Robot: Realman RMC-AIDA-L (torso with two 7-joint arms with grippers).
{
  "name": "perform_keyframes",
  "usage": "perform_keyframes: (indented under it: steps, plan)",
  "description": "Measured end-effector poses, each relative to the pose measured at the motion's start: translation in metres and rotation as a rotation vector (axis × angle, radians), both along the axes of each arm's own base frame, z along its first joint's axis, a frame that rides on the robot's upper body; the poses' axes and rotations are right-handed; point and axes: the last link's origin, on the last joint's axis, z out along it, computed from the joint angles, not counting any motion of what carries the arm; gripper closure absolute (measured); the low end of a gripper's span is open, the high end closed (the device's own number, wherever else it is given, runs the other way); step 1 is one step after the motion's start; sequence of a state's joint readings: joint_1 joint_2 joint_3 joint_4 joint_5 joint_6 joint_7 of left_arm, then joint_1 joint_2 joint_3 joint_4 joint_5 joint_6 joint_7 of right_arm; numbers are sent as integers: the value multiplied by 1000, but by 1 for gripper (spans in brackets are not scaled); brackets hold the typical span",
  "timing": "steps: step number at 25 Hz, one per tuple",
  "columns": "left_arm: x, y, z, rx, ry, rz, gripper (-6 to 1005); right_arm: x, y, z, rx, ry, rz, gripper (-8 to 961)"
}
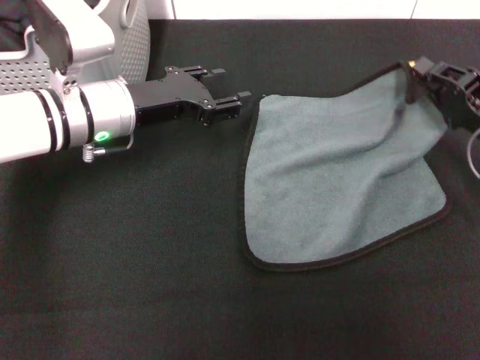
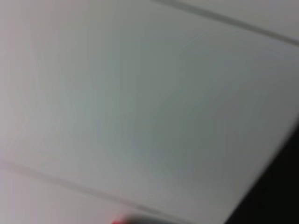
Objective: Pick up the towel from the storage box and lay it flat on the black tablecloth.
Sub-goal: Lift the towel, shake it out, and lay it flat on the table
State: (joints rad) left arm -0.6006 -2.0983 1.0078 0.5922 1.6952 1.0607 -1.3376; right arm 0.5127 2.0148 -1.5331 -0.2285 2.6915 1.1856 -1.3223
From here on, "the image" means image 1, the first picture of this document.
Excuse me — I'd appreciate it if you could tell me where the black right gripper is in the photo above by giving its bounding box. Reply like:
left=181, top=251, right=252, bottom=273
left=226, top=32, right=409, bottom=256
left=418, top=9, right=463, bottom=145
left=406, top=55, right=480, bottom=133

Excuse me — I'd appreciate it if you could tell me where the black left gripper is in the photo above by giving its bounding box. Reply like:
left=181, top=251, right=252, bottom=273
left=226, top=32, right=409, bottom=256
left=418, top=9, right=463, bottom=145
left=127, top=64, right=254, bottom=129

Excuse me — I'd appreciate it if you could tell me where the yellow and grey towel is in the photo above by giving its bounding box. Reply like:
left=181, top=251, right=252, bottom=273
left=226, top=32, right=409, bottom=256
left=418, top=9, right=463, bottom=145
left=238, top=59, right=452, bottom=274

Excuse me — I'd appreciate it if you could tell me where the grey perforated plastic storage box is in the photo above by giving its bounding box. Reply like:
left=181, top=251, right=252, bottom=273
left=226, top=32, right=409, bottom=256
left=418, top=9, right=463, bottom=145
left=0, top=0, right=152, bottom=95

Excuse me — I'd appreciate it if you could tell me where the black tablecloth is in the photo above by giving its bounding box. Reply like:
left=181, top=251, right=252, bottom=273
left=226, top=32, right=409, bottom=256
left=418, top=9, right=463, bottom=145
left=0, top=18, right=480, bottom=360

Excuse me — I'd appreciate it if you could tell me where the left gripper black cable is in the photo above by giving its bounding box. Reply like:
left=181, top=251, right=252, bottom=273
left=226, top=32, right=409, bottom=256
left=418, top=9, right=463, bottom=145
left=81, top=130, right=136, bottom=164

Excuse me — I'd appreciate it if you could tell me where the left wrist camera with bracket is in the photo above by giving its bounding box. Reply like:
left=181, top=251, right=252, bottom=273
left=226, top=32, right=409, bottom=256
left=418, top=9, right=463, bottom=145
left=25, top=0, right=116, bottom=88

